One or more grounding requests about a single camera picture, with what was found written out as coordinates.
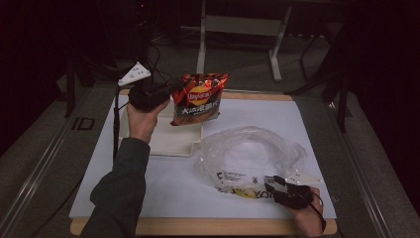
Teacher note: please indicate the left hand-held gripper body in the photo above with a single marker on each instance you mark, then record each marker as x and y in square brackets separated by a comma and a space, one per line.
[145, 94]

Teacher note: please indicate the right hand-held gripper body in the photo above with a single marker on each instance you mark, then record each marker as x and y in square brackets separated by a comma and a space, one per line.
[294, 195]

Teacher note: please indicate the red orange chip bag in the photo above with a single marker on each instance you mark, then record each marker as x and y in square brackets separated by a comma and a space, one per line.
[198, 99]

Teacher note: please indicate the clear plastic bag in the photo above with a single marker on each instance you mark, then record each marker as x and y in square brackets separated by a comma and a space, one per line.
[251, 155]

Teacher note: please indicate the white plastic tray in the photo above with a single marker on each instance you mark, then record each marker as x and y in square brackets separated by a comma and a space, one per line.
[178, 137]

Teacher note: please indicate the person's left hand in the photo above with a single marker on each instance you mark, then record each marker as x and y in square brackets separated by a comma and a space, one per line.
[143, 122]

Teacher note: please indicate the person's right hand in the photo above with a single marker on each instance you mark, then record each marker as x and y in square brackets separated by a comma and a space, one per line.
[308, 219]

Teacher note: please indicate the dark metal stand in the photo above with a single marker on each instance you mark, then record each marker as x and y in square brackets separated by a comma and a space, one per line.
[336, 82]
[79, 76]

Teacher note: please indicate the white metal stand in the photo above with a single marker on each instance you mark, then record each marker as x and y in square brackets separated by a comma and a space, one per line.
[241, 26]

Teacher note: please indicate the white table mat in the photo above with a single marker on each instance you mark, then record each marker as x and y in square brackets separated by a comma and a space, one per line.
[171, 188]

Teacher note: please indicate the metal frame rail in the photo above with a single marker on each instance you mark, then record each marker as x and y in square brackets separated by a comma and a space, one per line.
[36, 172]
[363, 172]

